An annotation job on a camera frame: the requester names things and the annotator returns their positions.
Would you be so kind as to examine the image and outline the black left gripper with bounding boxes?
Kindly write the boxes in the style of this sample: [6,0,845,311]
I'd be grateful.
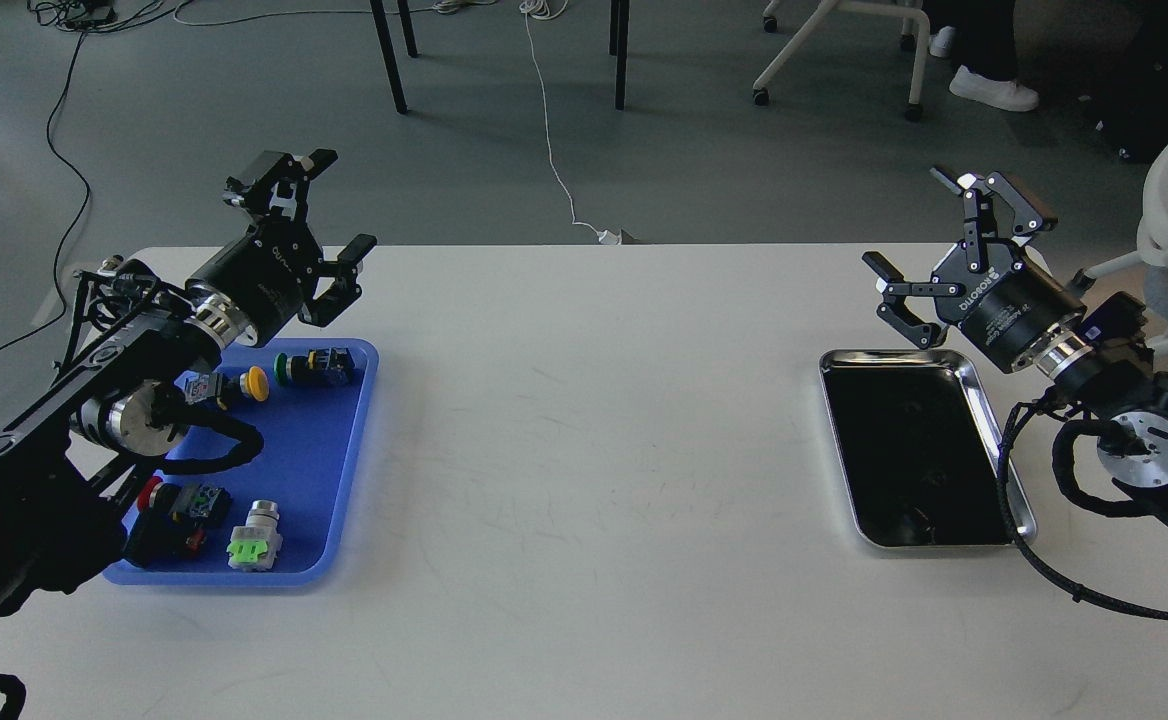
[186,148,378,347]

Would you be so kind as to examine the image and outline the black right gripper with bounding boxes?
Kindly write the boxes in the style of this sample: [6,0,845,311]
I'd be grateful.
[862,166,1087,375]

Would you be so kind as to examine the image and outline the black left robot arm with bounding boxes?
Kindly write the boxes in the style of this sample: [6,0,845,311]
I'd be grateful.
[0,148,377,719]

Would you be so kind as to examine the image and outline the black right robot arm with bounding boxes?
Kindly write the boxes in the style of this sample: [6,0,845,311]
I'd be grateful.
[863,167,1168,528]

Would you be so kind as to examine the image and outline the white sneaker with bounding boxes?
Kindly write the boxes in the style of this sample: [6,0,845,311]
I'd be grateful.
[948,67,1040,113]

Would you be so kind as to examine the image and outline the shiny metal tray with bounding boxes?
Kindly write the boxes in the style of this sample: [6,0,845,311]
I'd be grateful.
[820,348,1038,551]

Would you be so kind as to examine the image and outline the black equipment case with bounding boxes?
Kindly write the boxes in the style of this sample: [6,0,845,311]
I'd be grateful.
[1084,1,1168,162]

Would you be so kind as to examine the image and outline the white rolling chair base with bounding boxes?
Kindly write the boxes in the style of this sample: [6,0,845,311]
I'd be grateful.
[750,1,931,124]

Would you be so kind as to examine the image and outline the black table legs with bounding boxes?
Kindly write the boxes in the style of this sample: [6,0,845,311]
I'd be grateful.
[368,0,631,115]

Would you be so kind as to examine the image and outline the green push button switch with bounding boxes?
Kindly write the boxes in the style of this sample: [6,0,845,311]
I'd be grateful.
[273,347,356,388]

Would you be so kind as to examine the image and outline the yellow push button switch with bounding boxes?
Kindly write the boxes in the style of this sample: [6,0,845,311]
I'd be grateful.
[183,366,270,411]

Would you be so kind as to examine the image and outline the black floor cable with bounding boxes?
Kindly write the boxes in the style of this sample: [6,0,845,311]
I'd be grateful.
[0,0,178,451]

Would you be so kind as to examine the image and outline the red push button switch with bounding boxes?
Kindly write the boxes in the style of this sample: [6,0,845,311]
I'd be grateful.
[135,477,232,528]

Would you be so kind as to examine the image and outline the silver green selector switch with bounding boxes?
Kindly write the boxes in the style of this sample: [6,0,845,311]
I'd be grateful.
[225,498,284,572]

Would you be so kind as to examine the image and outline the black red emergency switch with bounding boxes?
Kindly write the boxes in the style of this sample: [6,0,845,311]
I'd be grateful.
[123,508,206,568]

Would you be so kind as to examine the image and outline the white floor cable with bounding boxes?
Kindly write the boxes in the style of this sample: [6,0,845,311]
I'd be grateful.
[174,0,623,245]

